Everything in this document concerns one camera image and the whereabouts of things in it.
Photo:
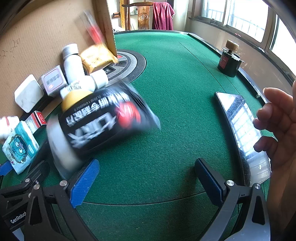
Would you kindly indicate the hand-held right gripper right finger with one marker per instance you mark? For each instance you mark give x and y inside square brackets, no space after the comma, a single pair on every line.
[209,183]

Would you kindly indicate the golden yellow packet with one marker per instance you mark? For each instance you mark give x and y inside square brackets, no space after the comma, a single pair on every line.
[98,56]

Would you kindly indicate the person's right forearm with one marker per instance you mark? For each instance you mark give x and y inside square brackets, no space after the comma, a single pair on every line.
[282,192]

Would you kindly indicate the white box red framed label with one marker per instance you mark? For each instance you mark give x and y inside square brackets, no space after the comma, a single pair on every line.
[53,81]

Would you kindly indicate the small red white box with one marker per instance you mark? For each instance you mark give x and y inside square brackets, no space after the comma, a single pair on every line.
[35,120]

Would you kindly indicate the black smartphone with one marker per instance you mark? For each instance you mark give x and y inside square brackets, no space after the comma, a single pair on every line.
[242,129]

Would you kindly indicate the window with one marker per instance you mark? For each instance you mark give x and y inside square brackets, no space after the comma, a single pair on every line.
[245,18]

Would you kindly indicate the person's right hand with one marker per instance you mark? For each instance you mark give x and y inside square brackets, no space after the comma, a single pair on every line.
[281,129]

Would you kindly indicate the black foil bag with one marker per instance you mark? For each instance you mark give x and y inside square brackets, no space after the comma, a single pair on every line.
[104,115]

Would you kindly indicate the black bottle gold cap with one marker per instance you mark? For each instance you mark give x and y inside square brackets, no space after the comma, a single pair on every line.
[227,62]

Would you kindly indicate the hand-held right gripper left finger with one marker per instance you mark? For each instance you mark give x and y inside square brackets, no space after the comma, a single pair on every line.
[84,183]

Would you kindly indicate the teal cartoon tissue pack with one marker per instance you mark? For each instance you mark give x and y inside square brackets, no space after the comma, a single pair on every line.
[20,146]

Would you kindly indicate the small white bottle red label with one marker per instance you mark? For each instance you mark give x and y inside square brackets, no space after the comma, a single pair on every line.
[8,126]

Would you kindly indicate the white bottle green label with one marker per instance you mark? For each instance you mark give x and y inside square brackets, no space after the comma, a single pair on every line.
[81,87]

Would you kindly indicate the round table centre panel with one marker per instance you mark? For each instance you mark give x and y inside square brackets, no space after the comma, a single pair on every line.
[131,66]

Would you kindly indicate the dark red cloth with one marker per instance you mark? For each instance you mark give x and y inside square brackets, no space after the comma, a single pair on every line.
[163,16]

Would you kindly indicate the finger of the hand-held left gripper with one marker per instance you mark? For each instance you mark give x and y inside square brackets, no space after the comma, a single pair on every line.
[38,170]
[5,168]

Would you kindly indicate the plain white bottle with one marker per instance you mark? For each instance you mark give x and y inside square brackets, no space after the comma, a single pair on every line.
[71,62]

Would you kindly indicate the brown cardboard box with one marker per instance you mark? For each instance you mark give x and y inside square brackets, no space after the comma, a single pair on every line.
[41,27]

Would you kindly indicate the yellow round object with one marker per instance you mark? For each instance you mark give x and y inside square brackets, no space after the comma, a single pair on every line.
[75,100]

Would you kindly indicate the carved wooden chair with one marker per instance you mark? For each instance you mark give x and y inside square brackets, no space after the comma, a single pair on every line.
[143,16]

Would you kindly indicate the red white packet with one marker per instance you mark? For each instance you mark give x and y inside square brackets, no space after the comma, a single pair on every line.
[92,27]

